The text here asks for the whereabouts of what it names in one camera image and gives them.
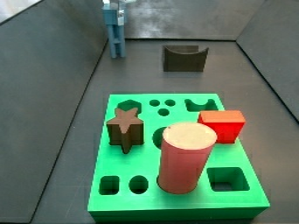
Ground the red cube block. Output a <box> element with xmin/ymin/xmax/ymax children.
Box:
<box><xmin>198</xmin><ymin>110</ymin><xmax>246</xmax><ymax>144</ymax></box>

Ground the black curved block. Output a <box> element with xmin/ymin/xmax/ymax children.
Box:
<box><xmin>163</xmin><ymin>45</ymin><xmax>210</xmax><ymax>72</ymax></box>

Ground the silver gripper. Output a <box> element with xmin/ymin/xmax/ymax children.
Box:
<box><xmin>103</xmin><ymin>0</ymin><xmax>127</xmax><ymax>11</ymax></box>

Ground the green shape sorter board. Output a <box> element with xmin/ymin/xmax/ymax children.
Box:
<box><xmin>88</xmin><ymin>94</ymin><xmax>270</xmax><ymax>222</ymax></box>

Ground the brown star block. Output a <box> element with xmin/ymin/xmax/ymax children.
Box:
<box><xmin>107</xmin><ymin>108</ymin><xmax>144</xmax><ymax>154</ymax></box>

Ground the pink cylinder block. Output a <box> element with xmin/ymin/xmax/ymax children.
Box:
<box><xmin>158</xmin><ymin>122</ymin><xmax>218</xmax><ymax>194</ymax></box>

